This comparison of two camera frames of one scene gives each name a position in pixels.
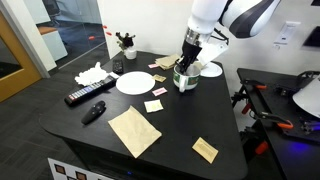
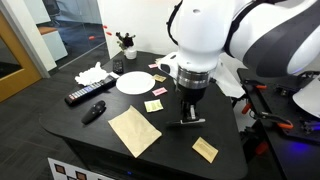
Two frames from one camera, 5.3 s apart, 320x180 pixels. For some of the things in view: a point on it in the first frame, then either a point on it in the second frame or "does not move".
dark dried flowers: [127, 41] does not move
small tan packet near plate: [159, 78] does not move
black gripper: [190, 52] to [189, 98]
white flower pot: [130, 53] does not move
